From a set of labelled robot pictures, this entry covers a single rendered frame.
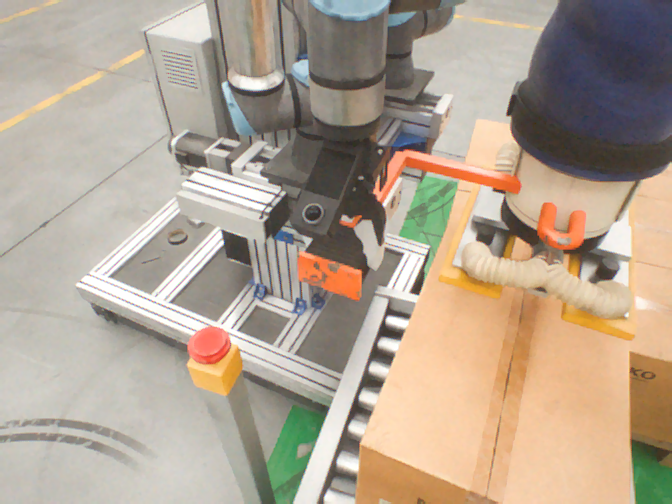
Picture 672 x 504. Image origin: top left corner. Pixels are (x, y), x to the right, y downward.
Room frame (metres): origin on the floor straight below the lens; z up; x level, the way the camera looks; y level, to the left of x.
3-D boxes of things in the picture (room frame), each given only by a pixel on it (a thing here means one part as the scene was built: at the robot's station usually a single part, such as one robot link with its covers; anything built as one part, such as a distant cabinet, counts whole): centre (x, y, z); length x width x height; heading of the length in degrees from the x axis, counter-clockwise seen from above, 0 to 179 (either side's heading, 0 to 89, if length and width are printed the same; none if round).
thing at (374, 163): (0.46, -0.02, 1.40); 0.09 x 0.08 x 0.12; 157
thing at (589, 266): (0.57, -0.45, 1.15); 0.34 x 0.10 x 0.05; 156
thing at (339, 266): (0.44, -0.01, 1.26); 0.09 x 0.08 x 0.05; 66
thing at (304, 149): (1.00, 0.03, 1.09); 0.15 x 0.15 x 0.10
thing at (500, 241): (0.65, -0.28, 1.15); 0.34 x 0.10 x 0.05; 156
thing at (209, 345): (0.46, 0.21, 1.02); 0.07 x 0.07 x 0.04
